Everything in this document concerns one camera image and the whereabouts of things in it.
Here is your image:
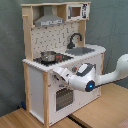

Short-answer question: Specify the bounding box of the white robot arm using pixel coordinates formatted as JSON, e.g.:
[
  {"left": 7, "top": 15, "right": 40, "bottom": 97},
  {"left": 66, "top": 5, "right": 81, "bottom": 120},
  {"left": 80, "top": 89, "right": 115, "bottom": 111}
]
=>
[{"left": 53, "top": 54, "right": 128, "bottom": 92}]

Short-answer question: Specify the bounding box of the grey toy range hood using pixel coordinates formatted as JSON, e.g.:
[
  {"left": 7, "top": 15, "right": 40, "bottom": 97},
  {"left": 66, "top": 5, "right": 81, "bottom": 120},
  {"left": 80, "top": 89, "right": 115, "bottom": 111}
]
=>
[{"left": 35, "top": 5, "right": 64, "bottom": 27}]

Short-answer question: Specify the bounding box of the white toy oven door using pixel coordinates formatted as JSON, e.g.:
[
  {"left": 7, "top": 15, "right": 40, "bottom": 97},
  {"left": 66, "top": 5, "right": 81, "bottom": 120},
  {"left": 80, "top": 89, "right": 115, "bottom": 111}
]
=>
[{"left": 49, "top": 85, "right": 78, "bottom": 120}]

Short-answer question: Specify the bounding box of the white toy microwave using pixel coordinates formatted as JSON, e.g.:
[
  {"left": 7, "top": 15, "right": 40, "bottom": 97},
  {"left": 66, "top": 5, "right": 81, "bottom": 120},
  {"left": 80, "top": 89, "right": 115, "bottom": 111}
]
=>
[{"left": 67, "top": 4, "right": 90, "bottom": 21}]

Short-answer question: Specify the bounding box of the black toy stovetop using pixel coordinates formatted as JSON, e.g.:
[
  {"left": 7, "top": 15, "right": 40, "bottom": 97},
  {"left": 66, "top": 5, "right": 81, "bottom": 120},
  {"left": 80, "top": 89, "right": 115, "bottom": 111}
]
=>
[{"left": 34, "top": 53, "right": 71, "bottom": 66}]

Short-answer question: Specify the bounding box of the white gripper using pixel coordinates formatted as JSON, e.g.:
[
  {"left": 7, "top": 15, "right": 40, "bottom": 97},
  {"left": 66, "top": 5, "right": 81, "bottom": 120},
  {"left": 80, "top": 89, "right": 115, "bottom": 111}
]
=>
[{"left": 53, "top": 67, "right": 73, "bottom": 84}]

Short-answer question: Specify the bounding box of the grey toy sink basin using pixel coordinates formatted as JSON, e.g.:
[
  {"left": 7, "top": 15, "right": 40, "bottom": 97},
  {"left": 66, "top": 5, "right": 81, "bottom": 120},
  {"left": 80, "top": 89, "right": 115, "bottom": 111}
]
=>
[{"left": 66, "top": 47, "right": 94, "bottom": 56}]

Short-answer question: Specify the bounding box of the white wooden toy kitchen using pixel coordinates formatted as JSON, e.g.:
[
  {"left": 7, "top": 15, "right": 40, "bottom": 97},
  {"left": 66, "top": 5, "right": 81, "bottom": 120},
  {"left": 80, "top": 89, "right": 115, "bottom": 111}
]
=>
[{"left": 22, "top": 2, "right": 105, "bottom": 127}]

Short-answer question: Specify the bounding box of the small metal pot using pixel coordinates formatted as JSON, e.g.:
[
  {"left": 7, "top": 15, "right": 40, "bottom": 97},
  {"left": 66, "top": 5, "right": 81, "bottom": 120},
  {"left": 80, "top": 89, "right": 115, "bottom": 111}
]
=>
[{"left": 41, "top": 51, "right": 56, "bottom": 62}]

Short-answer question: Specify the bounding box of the black toy faucet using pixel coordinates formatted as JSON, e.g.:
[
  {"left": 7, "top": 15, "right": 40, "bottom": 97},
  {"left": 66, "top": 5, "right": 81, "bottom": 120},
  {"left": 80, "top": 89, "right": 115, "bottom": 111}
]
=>
[{"left": 66, "top": 32, "right": 83, "bottom": 50}]

